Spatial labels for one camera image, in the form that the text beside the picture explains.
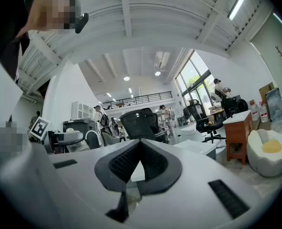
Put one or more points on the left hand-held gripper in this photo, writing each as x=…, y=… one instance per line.
x=39, y=129

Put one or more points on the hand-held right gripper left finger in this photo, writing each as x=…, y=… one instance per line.
x=112, y=173

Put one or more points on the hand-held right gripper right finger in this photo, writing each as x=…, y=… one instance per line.
x=164, y=173

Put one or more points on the white ceramic sink basin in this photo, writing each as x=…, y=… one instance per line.
x=195, y=148

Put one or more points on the wooden cabinet with white sink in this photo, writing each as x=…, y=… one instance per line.
x=237, y=137

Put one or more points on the large clear water bottle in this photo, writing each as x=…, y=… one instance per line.
x=254, y=112
x=264, y=113

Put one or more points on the black mesh reclining office chair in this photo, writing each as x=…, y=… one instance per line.
x=141, y=125

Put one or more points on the black office chair with headrest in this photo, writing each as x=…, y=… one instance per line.
x=203, y=120

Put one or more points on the black mezzanine railing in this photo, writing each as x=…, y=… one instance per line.
x=136, y=100

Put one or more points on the egg-shaped cushion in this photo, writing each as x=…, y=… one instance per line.
x=267, y=161

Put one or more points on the person's black shirt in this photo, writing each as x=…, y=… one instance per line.
x=5, y=20

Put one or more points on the person's head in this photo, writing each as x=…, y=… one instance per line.
x=53, y=8

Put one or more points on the cardboard box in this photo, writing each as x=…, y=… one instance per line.
x=266, y=92

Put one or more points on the grey marble slab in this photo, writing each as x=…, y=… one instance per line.
x=275, y=104

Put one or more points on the long ceiling tube light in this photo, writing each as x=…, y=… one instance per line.
x=238, y=2

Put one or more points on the white wall cabinet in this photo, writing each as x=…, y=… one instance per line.
x=82, y=110

